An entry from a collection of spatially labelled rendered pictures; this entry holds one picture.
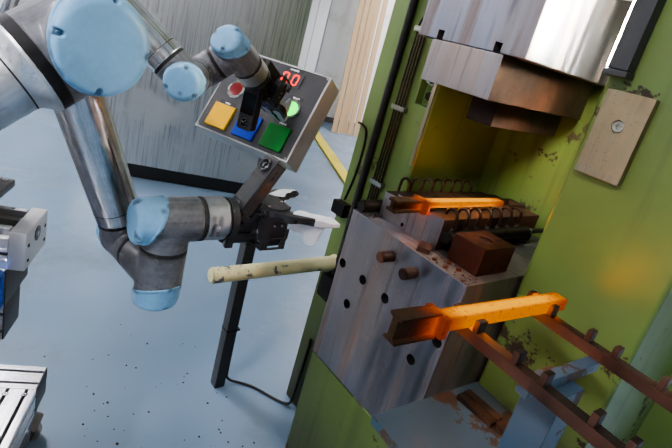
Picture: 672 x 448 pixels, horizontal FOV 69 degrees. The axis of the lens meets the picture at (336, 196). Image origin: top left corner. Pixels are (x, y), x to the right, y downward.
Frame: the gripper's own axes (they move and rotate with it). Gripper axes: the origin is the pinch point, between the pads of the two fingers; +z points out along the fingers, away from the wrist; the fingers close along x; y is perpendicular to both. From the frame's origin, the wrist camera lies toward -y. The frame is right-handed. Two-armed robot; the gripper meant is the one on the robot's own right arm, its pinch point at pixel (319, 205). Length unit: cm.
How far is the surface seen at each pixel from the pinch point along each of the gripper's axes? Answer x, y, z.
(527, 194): -1, -2, 79
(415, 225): 0.0, 5.7, 30.6
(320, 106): -41, -12, 26
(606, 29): 12, -48, 57
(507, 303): 34.6, 2.9, 17.0
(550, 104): 7, -29, 55
